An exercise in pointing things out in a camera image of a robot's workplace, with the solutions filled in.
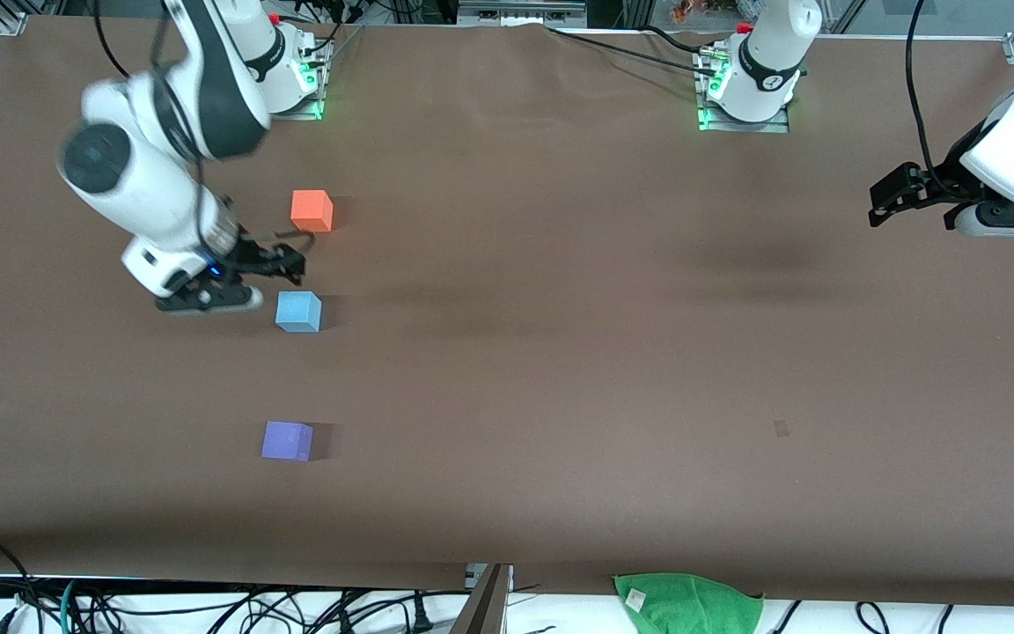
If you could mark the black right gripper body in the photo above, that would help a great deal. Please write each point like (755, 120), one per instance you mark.
(253, 254)

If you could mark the grey socket box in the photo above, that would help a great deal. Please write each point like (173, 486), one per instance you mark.
(520, 11)

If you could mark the purple foam block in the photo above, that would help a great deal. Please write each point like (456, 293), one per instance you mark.
(287, 441)

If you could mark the blue foam block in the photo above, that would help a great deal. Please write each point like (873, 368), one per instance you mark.
(298, 313)

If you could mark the orange foam block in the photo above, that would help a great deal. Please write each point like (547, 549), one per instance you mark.
(311, 211)

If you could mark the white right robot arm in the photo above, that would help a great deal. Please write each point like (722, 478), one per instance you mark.
(146, 189)

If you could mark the orange toy figure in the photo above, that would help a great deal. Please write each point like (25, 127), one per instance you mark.
(692, 11)

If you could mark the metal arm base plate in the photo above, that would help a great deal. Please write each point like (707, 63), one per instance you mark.
(709, 119)
(313, 97)

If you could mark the aluminium profile post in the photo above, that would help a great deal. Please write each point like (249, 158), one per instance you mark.
(488, 608)

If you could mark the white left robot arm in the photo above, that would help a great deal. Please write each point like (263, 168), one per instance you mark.
(767, 53)

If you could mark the green cloth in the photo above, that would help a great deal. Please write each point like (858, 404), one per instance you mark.
(687, 606)

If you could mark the brown table cover sheet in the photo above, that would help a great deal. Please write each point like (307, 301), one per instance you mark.
(648, 370)

